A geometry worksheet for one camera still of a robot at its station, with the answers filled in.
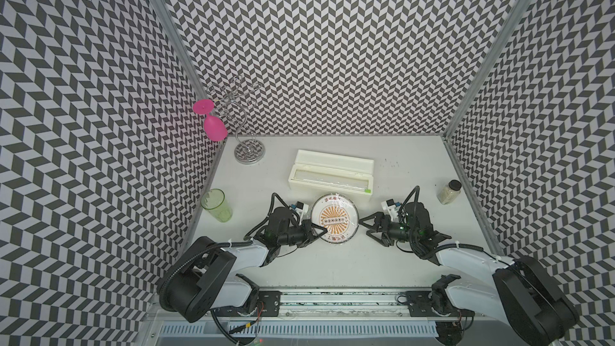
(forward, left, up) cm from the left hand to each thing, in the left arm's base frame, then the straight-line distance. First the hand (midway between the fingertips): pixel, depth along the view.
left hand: (326, 233), depth 81 cm
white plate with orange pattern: (+6, -5, +1) cm, 8 cm away
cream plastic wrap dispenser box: (+32, -2, -9) cm, 33 cm away
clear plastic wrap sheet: (+6, -5, +1) cm, 8 cm away
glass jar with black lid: (+15, -47, +2) cm, 49 cm away
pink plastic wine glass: (+37, +44, +15) cm, 60 cm away
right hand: (0, -12, +1) cm, 13 cm away
